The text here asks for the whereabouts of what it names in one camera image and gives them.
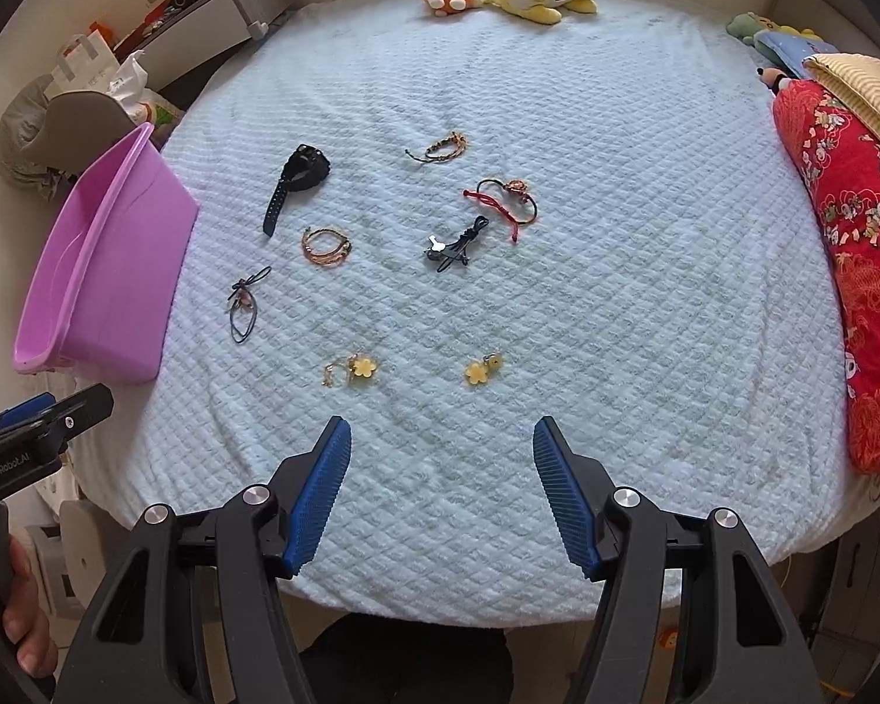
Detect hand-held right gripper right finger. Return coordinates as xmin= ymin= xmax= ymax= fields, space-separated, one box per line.
xmin=532 ymin=417 xmax=826 ymax=704

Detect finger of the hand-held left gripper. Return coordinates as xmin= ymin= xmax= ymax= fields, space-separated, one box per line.
xmin=0 ymin=392 xmax=58 ymax=432
xmin=40 ymin=383 xmax=116 ymax=456

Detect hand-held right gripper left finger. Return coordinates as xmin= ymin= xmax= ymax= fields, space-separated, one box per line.
xmin=51 ymin=417 xmax=353 ymax=704

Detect yellow flower earring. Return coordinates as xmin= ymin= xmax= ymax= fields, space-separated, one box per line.
xmin=321 ymin=353 xmax=380 ymax=388
xmin=464 ymin=353 xmax=504 ymax=385

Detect purple plastic basin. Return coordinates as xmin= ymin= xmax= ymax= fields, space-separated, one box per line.
xmin=12 ymin=121 xmax=201 ymax=384

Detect gold bangle bracelet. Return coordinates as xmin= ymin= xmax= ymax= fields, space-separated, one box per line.
xmin=300 ymin=227 xmax=354 ymax=263

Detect dark cord necklace silver pendant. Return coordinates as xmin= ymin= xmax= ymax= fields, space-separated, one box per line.
xmin=422 ymin=215 xmax=489 ymax=272

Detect red and black cord bracelet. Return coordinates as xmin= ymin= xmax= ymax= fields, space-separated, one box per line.
xmin=463 ymin=177 xmax=541 ymax=245

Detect black wrist watch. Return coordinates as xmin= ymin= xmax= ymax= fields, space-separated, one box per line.
xmin=262 ymin=144 xmax=333 ymax=238

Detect brown braided bracelet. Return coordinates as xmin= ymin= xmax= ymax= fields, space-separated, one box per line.
xmin=403 ymin=130 xmax=471 ymax=163

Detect person's left hand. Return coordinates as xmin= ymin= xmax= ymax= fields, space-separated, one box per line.
xmin=0 ymin=535 xmax=60 ymax=676

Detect white box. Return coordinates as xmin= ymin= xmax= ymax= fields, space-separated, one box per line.
xmin=25 ymin=502 xmax=104 ymax=617

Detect person's dark pants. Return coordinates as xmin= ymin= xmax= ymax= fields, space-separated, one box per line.
xmin=297 ymin=612 xmax=595 ymax=704

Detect light blue quilted blanket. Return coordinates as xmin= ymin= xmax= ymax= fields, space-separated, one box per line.
xmin=73 ymin=0 xmax=870 ymax=628

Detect grey cloth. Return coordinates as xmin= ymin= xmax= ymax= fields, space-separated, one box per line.
xmin=0 ymin=73 xmax=67 ymax=199

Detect grey chair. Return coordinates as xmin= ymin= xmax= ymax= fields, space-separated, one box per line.
xmin=40 ymin=88 xmax=151 ymax=184

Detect colourful wipes packet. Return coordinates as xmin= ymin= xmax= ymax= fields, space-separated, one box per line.
xmin=136 ymin=99 xmax=181 ymax=140

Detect white plastic bag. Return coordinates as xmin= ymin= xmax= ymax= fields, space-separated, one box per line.
xmin=110 ymin=50 xmax=151 ymax=107

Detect white paper bag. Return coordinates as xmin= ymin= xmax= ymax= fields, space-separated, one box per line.
xmin=48 ymin=33 xmax=129 ymax=96

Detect red printed quilt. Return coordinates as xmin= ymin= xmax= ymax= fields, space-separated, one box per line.
xmin=772 ymin=79 xmax=880 ymax=474

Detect green plush toy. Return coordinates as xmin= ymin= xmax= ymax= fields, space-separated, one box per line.
xmin=726 ymin=11 xmax=826 ymax=52

